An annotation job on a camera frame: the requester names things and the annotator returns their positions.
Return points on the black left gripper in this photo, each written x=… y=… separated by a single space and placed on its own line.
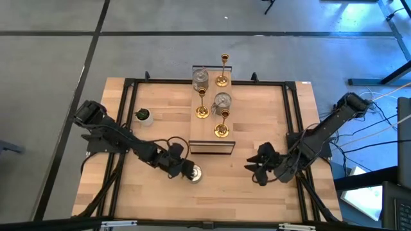
x=165 y=160

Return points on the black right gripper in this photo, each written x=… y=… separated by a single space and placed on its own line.
x=281 y=168

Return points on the gold candlestick holder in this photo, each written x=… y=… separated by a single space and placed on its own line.
x=222 y=81
x=221 y=131
x=202 y=112

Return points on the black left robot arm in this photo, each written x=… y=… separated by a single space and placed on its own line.
x=112 y=134

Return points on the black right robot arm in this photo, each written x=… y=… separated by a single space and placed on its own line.
x=327 y=128

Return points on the succulent in white pot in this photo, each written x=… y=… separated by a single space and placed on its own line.
x=146 y=120

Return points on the tilted light blue screen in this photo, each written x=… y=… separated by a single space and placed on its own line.
x=363 y=199

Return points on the grey table foot bar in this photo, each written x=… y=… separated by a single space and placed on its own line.
x=379 y=82

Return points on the black keyboard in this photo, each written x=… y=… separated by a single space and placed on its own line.
x=398 y=208

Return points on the black computer monitor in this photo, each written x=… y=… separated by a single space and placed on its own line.
x=404 y=144

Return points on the grey chair base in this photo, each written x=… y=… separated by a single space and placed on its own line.
x=9 y=147

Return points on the wooden shelf riser black frame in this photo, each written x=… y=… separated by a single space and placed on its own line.
x=205 y=134

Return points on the black aluminium cell frame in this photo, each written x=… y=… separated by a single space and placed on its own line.
x=167 y=81

